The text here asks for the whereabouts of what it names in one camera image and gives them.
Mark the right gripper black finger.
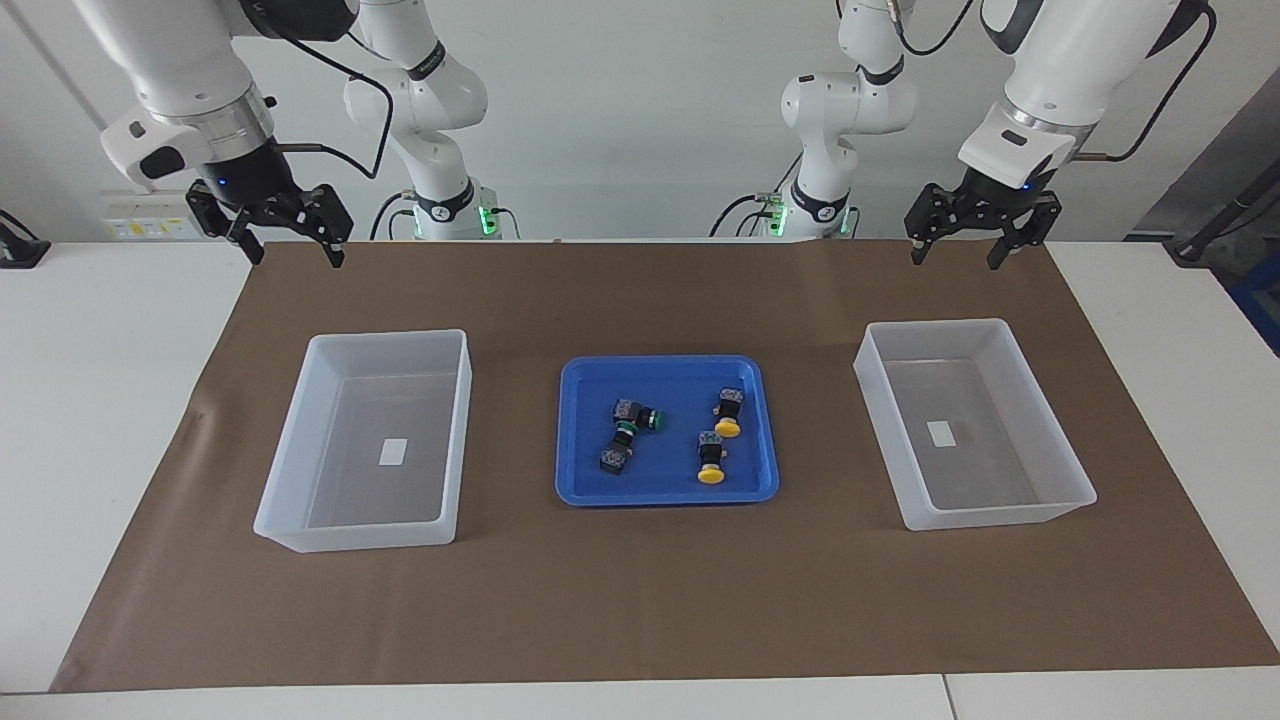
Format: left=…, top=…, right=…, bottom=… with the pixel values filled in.
left=298, top=184, right=354, bottom=269
left=186, top=180, right=267, bottom=267

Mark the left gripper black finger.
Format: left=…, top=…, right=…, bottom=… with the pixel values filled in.
left=987, top=192, right=1063, bottom=271
left=904, top=183, right=969, bottom=267

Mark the green push button switch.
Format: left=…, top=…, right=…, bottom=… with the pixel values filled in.
left=611, top=397, right=667, bottom=433
left=598, top=424, right=641, bottom=477

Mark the black pole stand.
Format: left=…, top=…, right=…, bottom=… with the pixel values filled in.
left=1165, top=165, right=1280, bottom=266

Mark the black device on table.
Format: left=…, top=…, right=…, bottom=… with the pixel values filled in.
left=0, top=208, right=51, bottom=269

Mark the dark grey cabinet panel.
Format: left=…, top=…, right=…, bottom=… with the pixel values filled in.
left=1125, top=70, right=1280, bottom=241

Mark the translucent white plastic box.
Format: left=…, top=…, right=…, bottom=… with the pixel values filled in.
left=853, top=318, right=1098, bottom=532
left=252, top=329, right=473, bottom=554

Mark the blue crate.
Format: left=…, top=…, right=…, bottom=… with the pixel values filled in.
left=1228, top=250, right=1280, bottom=356

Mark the blue plastic tray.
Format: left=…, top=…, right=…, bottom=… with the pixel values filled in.
left=555, top=354, right=781, bottom=508

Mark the brown paper mat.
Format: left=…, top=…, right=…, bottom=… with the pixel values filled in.
left=50, top=238, right=1280, bottom=694

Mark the black base cable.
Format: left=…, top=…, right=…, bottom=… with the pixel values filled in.
left=368, top=190, right=421, bottom=242
left=708, top=190, right=791, bottom=239

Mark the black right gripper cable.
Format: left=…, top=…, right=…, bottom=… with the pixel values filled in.
left=262, top=20, right=396, bottom=181

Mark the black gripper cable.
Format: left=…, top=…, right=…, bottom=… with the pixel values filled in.
left=262, top=20, right=396, bottom=181
left=1075, top=5, right=1219, bottom=164

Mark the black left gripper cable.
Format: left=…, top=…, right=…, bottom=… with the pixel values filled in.
left=1075, top=5, right=1219, bottom=164

